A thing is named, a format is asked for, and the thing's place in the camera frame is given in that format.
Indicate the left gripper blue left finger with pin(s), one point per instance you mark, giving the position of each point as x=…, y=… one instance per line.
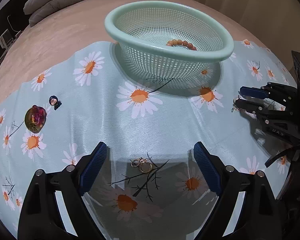
x=89, y=167

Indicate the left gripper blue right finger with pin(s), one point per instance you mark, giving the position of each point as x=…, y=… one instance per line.
x=208, y=168

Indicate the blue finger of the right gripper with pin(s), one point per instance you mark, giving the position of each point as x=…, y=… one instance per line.
x=253, y=92
x=249, y=106

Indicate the pearl crystal earring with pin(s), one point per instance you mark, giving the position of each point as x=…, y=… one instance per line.
x=236, y=108

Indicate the gold heart earring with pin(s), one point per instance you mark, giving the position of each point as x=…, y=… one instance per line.
x=143, y=164

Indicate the daisy print blue cloth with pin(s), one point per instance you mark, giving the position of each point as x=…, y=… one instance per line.
x=104, y=100

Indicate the purple glass pendant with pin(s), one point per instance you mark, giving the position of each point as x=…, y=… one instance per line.
x=35, y=119

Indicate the small dark charm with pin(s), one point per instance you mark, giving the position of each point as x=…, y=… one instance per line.
x=54, y=102

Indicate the mint green plastic basket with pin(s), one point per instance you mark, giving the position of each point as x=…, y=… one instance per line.
x=168, y=40

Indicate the pink beige bedspread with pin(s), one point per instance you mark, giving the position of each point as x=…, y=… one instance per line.
x=57, y=37

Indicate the white bedside appliance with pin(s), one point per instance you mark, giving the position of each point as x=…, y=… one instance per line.
x=7, y=40

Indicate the lower grey folded blanket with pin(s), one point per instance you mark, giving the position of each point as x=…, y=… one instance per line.
x=48, y=9

